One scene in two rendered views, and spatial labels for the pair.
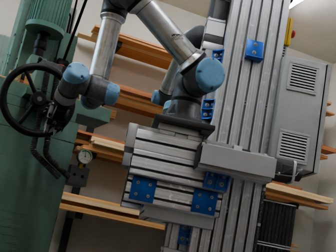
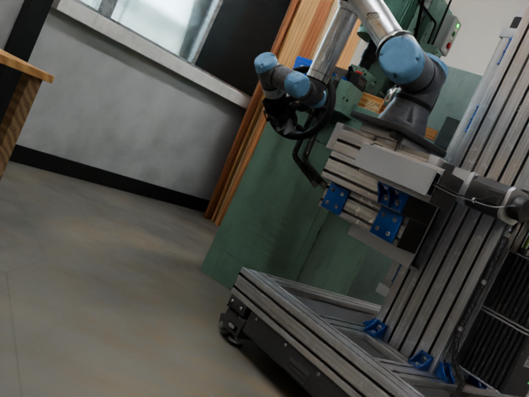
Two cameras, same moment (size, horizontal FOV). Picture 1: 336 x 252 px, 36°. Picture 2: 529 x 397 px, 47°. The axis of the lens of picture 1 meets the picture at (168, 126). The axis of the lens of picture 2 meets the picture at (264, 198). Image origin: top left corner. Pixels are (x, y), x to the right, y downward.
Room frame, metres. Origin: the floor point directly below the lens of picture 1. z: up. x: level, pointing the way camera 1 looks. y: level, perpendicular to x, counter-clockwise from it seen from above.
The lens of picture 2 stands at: (0.61, -1.40, 0.61)
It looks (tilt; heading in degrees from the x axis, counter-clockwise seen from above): 5 degrees down; 54
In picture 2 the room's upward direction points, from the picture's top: 25 degrees clockwise
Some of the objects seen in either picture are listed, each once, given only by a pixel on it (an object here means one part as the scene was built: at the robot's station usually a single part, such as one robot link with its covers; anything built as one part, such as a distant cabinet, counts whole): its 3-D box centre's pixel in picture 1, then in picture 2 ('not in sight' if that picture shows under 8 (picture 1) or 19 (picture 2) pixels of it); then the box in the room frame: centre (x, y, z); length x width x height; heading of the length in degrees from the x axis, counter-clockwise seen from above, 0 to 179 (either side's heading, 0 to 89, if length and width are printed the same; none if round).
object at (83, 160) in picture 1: (83, 158); not in sight; (2.16, 0.32, 0.65); 0.06 x 0.04 x 0.08; 113
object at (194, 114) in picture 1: (184, 113); (406, 115); (1.92, -0.05, 0.87); 0.15 x 0.15 x 0.10
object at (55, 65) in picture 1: (54, 69); (346, 76); (2.09, 0.52, 0.99); 0.13 x 0.11 x 0.06; 113
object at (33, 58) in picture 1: (34, 68); (360, 80); (2.27, 0.65, 1.03); 0.14 x 0.07 x 0.09; 23
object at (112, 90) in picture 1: (100, 91); (293, 83); (1.70, 0.25, 0.83); 0.11 x 0.11 x 0.08; 19
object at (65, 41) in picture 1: (65, 50); (424, 63); (2.51, 0.59, 1.22); 0.09 x 0.08 x 0.15; 23
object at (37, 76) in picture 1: (48, 85); (338, 93); (2.09, 0.52, 0.91); 0.15 x 0.14 x 0.09; 113
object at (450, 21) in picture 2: (66, 24); (445, 35); (2.60, 0.64, 1.40); 0.10 x 0.06 x 0.16; 23
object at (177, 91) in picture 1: (190, 84); (423, 79); (1.92, -0.05, 0.98); 0.13 x 0.12 x 0.14; 19
